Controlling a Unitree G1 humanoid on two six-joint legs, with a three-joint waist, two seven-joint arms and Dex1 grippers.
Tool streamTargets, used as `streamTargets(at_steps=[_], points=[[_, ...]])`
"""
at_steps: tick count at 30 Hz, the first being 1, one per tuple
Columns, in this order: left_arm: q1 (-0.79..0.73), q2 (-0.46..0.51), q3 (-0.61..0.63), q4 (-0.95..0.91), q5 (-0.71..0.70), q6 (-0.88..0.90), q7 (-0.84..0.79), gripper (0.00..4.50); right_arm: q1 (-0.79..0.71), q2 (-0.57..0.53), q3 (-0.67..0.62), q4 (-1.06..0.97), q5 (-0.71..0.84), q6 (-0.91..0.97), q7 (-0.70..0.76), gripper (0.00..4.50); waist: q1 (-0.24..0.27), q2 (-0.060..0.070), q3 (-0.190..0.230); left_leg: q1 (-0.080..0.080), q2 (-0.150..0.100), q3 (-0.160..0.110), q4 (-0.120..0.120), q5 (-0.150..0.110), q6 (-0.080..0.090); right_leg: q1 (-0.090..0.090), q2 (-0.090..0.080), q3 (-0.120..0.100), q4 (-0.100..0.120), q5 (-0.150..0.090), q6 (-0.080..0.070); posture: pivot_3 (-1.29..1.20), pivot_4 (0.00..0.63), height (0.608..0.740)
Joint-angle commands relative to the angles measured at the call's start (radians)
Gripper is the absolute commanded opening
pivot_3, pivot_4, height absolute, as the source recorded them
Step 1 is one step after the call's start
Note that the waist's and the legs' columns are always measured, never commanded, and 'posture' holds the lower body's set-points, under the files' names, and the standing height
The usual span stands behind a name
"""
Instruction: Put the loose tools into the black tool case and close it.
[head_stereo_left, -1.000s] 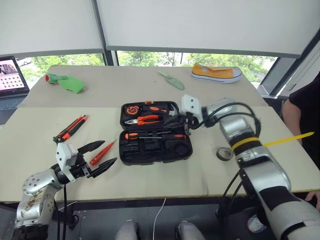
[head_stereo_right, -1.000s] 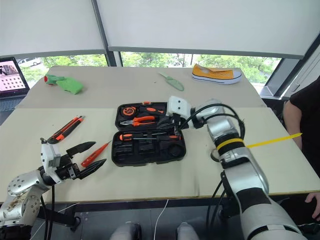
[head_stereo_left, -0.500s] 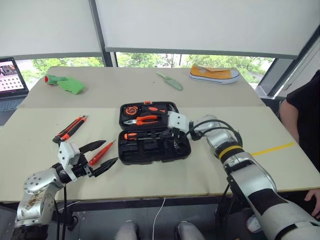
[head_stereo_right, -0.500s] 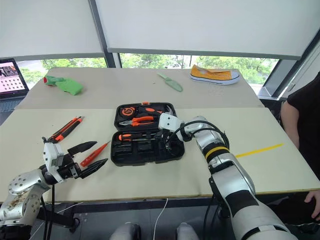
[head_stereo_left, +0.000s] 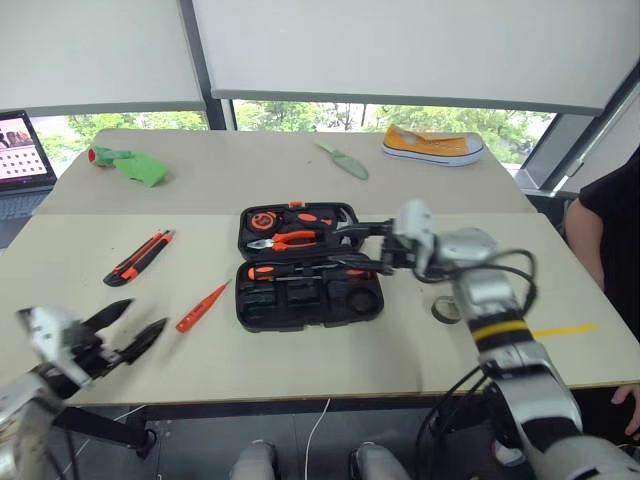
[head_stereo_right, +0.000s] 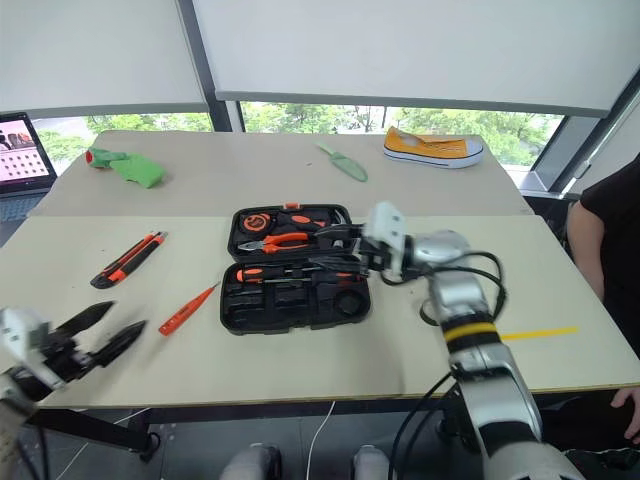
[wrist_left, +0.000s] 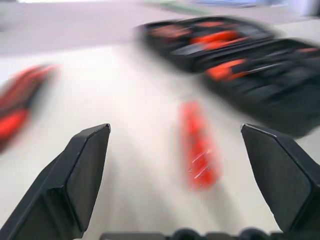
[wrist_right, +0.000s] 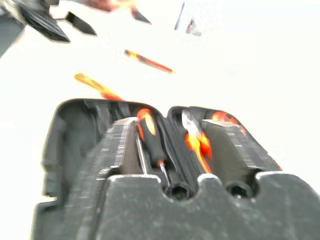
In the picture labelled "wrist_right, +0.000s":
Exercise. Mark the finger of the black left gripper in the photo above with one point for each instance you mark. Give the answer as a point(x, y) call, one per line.
point(81, 24)
point(46, 25)

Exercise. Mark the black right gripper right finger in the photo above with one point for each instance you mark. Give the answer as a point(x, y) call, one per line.
point(232, 150)

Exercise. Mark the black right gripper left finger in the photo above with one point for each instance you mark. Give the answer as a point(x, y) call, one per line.
point(110, 150)

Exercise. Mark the black plastic tool case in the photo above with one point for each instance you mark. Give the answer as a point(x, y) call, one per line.
point(72, 140)

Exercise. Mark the silver metal tool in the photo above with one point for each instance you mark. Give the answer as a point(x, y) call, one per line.
point(180, 16)

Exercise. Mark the small grey red tool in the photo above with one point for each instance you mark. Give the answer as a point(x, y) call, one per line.
point(193, 28)

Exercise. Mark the thin silver metal shaft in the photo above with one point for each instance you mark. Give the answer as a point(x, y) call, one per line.
point(141, 155)

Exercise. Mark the red yellow slim screwdriver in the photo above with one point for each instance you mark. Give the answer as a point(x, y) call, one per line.
point(150, 61)

